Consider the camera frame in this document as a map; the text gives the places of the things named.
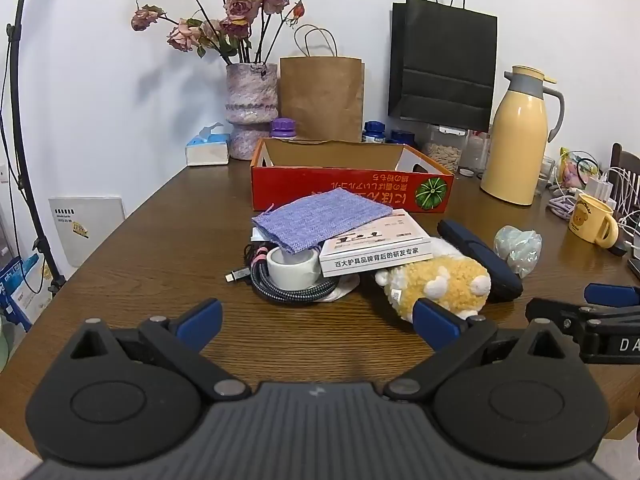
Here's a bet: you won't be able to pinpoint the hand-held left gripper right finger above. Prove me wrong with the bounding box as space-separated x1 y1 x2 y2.
389 298 571 403

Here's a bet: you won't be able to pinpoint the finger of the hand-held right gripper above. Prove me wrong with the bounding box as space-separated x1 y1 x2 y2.
525 298 640 335
584 283 640 307

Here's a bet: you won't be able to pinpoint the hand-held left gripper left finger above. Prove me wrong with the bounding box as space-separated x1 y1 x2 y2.
69 298 251 402

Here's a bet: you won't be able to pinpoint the yellow white plush toy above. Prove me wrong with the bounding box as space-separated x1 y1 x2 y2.
374 237 492 323

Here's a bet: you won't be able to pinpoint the clear plastic wrapper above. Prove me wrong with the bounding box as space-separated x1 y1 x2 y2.
494 225 543 279

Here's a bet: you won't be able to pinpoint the dark blue case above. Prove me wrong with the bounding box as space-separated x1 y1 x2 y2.
436 219 524 304

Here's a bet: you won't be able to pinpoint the white carton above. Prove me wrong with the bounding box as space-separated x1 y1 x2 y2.
317 210 433 278

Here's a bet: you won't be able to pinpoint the white ruffled paper liner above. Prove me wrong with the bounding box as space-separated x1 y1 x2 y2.
320 275 361 303

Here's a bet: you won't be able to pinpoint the black braided cable coil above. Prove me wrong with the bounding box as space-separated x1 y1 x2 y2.
225 241 341 304

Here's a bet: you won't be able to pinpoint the purple woven pouch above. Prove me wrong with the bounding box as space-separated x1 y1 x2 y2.
251 188 393 254

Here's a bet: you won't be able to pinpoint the red cardboard box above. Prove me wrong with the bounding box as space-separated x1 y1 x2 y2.
251 137 455 212

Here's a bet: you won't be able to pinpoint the yellow mug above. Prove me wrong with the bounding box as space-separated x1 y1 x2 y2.
567 192 620 249

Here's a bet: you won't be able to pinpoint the white charger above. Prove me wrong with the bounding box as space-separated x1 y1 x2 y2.
585 175 613 201

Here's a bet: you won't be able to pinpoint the pink snack bag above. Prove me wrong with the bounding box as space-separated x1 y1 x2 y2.
557 147 601 186

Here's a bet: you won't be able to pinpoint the dark wooden chair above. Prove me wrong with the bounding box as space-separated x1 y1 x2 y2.
609 142 640 221

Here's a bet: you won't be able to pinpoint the clear drinking glass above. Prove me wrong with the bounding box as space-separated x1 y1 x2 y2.
535 155 557 196

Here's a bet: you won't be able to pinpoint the white panel with sticker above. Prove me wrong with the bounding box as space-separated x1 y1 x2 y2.
48 195 126 268

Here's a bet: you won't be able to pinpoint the black lamp pole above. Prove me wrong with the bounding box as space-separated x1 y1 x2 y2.
0 0 68 306

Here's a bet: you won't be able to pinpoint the blue white tissue box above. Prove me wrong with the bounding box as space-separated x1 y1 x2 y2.
185 121 232 167

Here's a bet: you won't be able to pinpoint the yellow thermos jug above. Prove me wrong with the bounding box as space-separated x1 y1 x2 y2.
480 65 566 206

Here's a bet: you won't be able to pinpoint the clear container of seeds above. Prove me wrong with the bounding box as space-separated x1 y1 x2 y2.
424 124 468 173

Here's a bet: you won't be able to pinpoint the clear plastic jar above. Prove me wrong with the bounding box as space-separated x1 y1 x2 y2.
460 130 492 173

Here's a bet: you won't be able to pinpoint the blue white cartons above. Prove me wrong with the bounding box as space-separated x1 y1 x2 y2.
0 254 53 333

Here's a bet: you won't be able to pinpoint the purple capped bottle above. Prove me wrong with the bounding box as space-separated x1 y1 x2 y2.
270 117 299 141

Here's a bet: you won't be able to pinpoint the brown paper bag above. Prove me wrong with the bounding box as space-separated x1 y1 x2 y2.
279 24 366 143

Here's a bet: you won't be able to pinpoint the black paper bag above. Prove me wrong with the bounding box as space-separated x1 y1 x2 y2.
387 0 498 133

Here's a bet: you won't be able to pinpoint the dried pink roses bouquet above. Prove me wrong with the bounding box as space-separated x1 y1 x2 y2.
131 0 306 66

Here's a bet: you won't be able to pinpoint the white cables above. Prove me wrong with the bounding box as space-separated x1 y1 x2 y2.
602 165 640 226

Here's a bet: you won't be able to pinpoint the purple cable coil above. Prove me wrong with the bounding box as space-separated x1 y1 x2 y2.
548 195 581 220

